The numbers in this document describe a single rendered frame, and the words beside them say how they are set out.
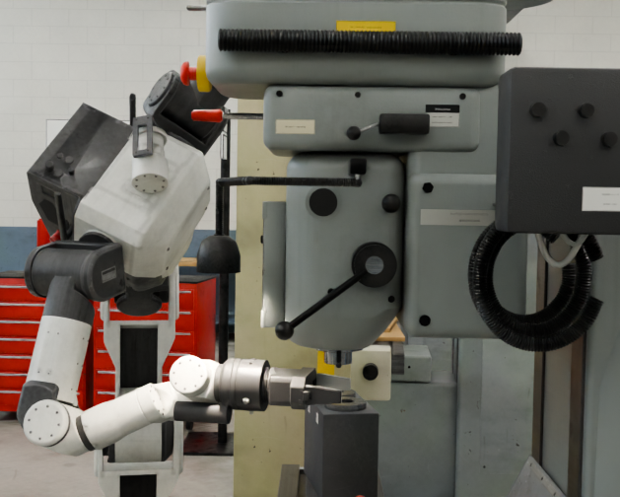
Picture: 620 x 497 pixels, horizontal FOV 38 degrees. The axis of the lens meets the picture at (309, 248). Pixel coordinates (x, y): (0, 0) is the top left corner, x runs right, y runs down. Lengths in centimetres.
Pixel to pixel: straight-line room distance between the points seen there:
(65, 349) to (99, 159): 39
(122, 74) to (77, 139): 902
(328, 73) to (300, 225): 24
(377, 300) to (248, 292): 186
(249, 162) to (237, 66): 185
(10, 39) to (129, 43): 138
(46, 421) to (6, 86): 969
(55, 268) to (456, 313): 73
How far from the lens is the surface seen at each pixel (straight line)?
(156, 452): 213
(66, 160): 181
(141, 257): 176
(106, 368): 633
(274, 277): 151
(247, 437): 336
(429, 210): 141
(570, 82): 120
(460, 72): 142
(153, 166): 166
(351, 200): 142
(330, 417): 191
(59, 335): 166
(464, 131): 142
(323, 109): 141
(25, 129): 1108
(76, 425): 163
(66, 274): 169
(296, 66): 141
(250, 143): 326
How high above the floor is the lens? 155
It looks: 3 degrees down
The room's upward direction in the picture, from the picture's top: 1 degrees clockwise
